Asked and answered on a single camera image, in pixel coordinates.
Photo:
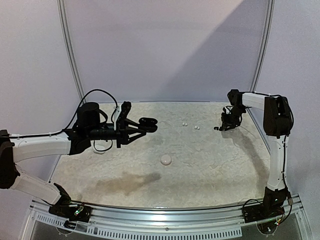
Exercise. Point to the pink earbud charging case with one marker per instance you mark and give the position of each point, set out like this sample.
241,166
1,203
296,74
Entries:
166,160

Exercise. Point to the aluminium corner post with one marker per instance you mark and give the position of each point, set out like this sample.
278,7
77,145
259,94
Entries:
62,11
263,45

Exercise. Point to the white earbud charging case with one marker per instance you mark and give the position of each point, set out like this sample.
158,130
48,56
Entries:
98,149

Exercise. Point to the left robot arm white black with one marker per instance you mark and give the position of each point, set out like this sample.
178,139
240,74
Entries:
88,127

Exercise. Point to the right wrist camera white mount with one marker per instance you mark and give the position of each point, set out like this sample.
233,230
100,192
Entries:
226,112

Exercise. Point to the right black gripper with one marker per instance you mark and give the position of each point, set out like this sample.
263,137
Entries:
227,122

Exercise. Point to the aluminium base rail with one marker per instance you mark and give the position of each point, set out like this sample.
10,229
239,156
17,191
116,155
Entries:
227,222

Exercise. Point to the right aluminium corner post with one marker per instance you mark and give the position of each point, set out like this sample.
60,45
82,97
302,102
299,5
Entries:
263,45

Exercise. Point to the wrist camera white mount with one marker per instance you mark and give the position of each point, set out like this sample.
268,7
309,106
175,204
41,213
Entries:
226,112
121,113

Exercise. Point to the left aluminium corner post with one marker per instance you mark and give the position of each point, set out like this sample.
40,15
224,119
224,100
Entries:
62,11

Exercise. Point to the black earbud charging case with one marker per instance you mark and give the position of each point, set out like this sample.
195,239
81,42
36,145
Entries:
148,124

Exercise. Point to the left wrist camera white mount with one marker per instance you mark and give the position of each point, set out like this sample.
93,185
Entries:
121,113

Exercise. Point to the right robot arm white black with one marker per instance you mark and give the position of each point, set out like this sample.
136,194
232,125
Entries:
278,121

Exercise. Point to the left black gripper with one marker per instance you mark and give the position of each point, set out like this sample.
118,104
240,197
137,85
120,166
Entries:
122,133

